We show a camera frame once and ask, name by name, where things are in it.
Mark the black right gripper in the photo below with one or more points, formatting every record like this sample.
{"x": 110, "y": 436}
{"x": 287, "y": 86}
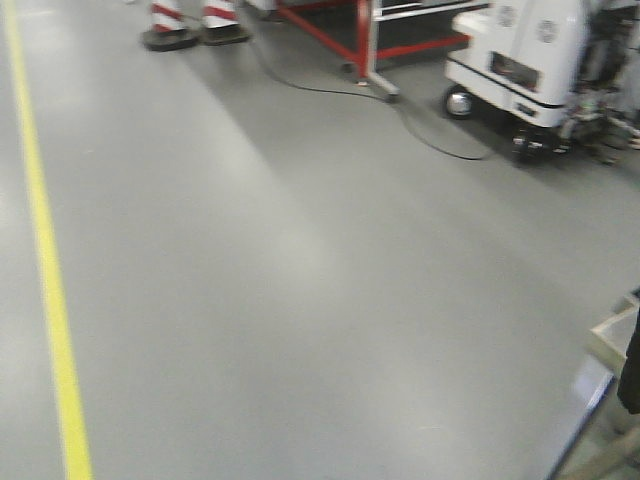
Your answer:
{"x": 628, "y": 388}

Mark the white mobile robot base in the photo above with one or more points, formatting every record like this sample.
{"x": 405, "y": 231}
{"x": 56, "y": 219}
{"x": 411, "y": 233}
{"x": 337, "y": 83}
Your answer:
{"x": 552, "y": 67}

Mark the red white traffic cone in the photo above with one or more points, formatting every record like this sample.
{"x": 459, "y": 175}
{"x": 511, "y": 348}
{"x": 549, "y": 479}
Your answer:
{"x": 220, "y": 25}

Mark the stainless steel rack frame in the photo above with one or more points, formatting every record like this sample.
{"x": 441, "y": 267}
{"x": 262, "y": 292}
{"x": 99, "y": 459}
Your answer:
{"x": 595, "y": 386}

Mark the red conveyor frame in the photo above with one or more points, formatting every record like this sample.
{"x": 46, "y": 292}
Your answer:
{"x": 363, "y": 57}

